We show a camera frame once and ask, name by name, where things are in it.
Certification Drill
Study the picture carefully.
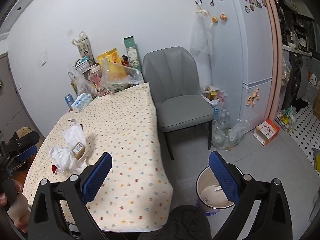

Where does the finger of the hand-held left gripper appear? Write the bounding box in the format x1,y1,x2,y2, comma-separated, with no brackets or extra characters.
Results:
15,146,38,165
7,131,40,153

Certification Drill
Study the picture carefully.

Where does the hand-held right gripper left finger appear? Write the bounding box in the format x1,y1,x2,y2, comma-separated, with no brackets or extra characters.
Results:
27,152,113,240

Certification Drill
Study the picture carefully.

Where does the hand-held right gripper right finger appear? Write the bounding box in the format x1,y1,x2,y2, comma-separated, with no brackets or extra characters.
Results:
209,151,293,240

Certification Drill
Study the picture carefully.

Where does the white waste bin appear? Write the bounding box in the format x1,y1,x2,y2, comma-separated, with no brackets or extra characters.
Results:
196,164,244,215

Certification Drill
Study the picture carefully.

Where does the small cardboard box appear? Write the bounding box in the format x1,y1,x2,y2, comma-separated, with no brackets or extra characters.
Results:
71,142,86,159

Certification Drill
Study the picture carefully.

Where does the white paper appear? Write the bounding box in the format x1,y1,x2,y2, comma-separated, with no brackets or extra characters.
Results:
49,145,81,174

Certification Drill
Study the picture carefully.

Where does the white plastic wrapper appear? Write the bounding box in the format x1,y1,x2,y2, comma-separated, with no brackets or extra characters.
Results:
62,124,87,150

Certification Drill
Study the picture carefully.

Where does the person's left hand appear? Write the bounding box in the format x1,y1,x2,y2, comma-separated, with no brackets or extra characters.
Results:
7,181,30,233

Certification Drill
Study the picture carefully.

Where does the large clear floor bag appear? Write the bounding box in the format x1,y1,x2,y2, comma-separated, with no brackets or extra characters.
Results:
211,119,250,152

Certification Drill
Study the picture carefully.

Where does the table with dotted cloth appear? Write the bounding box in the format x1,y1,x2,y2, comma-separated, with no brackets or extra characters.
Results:
22,82,174,233

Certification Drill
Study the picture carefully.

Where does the grey door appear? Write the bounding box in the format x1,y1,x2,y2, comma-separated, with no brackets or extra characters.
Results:
0,51,30,140

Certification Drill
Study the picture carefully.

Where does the person's dark trouser leg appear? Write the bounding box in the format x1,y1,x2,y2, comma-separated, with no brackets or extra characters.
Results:
150,204,213,240

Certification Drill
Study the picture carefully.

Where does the clear plastic bottle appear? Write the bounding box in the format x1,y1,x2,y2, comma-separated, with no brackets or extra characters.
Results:
222,109,232,127
213,106,222,124

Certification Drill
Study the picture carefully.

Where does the orange white cardboard box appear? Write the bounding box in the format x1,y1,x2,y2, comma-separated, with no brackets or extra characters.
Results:
253,119,280,146

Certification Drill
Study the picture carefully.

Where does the blue tissue box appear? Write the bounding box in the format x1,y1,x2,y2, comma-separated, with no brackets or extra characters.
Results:
71,93,93,113

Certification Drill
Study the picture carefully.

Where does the crinkled clear plastic bag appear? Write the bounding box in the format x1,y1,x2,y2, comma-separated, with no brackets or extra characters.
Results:
67,64,97,98

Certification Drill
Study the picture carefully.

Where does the white bag with yellow boxes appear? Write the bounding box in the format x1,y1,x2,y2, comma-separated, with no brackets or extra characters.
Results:
200,85,227,107

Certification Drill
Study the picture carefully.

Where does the yellow giraffe magnet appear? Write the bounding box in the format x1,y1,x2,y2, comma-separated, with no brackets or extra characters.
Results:
246,88,260,107

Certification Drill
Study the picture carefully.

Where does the yellow printed plastic bag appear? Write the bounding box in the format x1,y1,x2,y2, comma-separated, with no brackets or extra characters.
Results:
275,106,297,133

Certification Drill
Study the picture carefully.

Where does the pink capped bottle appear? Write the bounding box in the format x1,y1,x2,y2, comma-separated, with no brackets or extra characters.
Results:
90,65,103,98

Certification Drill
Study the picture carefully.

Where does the clear bag with yellow contents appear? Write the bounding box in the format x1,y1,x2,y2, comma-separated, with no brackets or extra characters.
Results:
101,59,145,92

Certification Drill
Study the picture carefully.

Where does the grey upholstered chair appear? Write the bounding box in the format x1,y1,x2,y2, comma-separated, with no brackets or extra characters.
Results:
142,46,215,161

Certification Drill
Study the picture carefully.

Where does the yellow snack bag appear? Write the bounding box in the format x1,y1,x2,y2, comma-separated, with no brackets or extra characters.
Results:
97,48,120,67

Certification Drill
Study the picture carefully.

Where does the white refrigerator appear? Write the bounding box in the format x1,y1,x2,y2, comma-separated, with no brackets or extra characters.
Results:
199,0,274,137

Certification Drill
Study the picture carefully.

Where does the tall green box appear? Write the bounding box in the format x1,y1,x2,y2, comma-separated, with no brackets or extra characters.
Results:
124,36,142,72

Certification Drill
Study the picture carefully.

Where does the hanging translucent plastic bag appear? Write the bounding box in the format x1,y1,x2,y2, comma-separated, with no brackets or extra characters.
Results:
189,9,215,57

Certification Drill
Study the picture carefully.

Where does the kitchen shelf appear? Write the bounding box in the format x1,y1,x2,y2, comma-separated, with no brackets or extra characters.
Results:
271,0,315,54

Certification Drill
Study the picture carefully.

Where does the pink door frame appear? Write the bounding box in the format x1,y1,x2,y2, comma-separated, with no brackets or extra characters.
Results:
249,0,285,128

